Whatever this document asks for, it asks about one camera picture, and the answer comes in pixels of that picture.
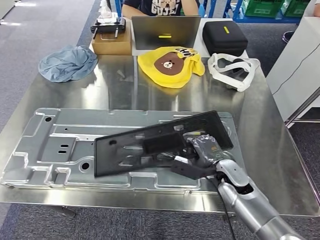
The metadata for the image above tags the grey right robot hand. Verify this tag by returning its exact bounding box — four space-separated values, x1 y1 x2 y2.
186 134 235 168

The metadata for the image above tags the black plastic panel part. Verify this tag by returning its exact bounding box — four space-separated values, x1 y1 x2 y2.
94 110 235 178

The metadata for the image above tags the stainless steel workbench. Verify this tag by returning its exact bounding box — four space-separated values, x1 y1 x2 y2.
0 54 320 218

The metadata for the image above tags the white VR headset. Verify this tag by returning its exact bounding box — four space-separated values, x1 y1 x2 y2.
207 52 261 93

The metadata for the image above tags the yellow bear print bag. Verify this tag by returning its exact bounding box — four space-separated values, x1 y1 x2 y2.
137 45 206 89

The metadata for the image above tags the black zip case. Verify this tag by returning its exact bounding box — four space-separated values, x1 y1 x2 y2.
202 20 249 57

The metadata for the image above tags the grey laptop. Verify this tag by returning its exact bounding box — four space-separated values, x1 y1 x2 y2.
131 15 202 51

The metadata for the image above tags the blue storage rack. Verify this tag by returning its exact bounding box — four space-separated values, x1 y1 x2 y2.
113 0 304 25

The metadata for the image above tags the person's foot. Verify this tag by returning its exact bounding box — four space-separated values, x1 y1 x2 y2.
282 30 296 44

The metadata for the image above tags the person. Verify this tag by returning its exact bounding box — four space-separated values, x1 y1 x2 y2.
121 0 199 20

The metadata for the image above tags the green plastic crate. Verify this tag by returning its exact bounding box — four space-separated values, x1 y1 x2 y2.
281 0 311 18
241 0 286 18

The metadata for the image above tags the brown cardboard box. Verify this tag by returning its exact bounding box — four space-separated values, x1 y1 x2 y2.
91 18 133 56

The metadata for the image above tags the black handheld controller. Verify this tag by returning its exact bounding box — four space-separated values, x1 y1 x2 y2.
90 17 127 40

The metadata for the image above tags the white crumpled plastic bag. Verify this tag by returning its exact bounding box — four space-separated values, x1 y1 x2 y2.
97 0 118 24

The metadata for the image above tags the blue-grey crumpled cloth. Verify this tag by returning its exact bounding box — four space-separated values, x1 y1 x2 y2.
38 45 99 83

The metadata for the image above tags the silver stamped metal plate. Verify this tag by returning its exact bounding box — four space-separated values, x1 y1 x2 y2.
0 107 247 196

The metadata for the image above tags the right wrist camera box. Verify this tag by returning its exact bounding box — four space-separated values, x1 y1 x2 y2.
171 155 217 181

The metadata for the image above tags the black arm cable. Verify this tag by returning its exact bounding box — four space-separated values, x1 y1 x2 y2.
211 178 237 240

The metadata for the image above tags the thin black cable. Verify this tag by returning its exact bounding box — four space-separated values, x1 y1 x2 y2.
272 42 320 96

